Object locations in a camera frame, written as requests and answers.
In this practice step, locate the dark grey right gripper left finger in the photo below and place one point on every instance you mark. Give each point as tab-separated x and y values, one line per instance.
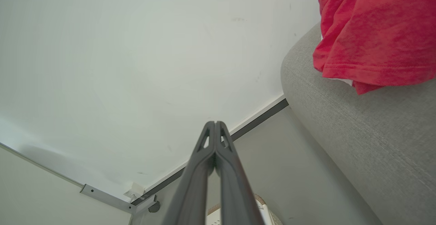
190	191

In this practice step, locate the grey metal partition bracket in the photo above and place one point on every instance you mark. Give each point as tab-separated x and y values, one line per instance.
105	196

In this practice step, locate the round grey partition foot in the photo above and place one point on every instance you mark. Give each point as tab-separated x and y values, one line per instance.
154	207

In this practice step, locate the red and white garment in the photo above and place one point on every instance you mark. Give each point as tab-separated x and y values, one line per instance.
378	31

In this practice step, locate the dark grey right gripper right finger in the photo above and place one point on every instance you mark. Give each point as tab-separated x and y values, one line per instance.
235	191

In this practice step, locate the white partition panel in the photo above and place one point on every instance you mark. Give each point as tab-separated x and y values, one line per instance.
44	194

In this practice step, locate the dark grey wall baseboard strip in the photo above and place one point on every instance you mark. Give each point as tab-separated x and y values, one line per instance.
259	121

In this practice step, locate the small white wall box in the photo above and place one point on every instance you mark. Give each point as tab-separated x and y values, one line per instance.
134	191

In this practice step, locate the grey fabric sofa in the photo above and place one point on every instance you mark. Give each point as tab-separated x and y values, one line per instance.
368	140

